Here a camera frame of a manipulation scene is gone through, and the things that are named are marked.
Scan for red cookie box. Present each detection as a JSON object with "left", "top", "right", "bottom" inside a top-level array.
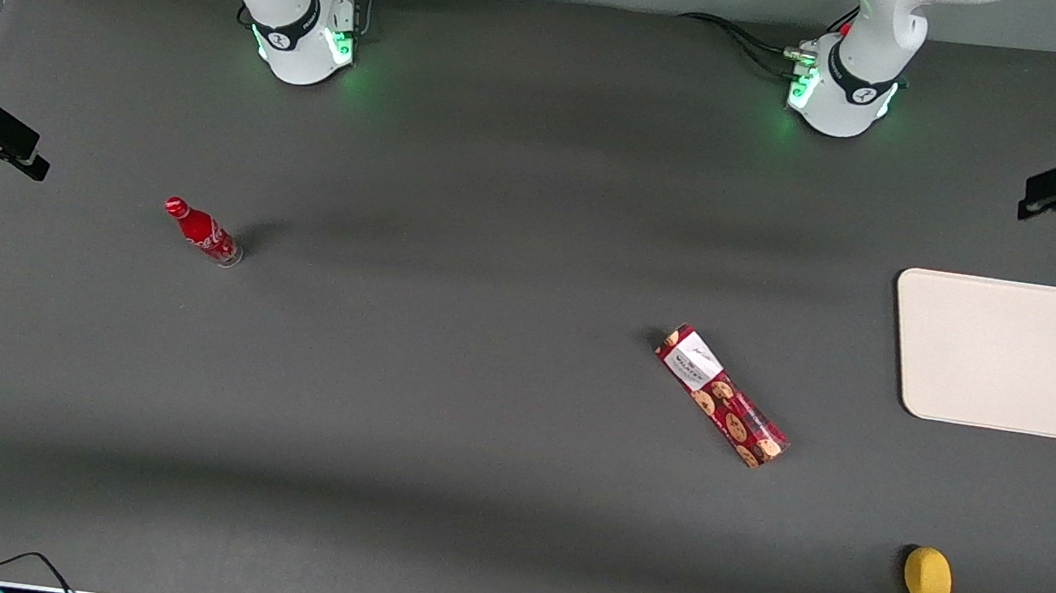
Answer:
[{"left": 642, "top": 321, "right": 804, "bottom": 473}]

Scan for cream plastic tray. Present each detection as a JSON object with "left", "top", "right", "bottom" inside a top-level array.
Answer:
[{"left": 879, "top": 265, "right": 1056, "bottom": 442}]

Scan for red cola bottle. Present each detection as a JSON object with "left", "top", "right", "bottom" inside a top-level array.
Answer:
[{"left": 157, "top": 195, "right": 250, "bottom": 270}]

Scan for yellow lemon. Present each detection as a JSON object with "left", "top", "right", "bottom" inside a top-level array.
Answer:
[{"left": 900, "top": 543, "right": 958, "bottom": 593}]

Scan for black left arm base cables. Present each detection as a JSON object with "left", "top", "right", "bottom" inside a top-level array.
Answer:
[{"left": 670, "top": 0, "right": 861, "bottom": 87}]

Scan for black cable at table edge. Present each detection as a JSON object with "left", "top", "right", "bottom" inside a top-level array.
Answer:
[{"left": 0, "top": 546, "right": 86, "bottom": 593}]

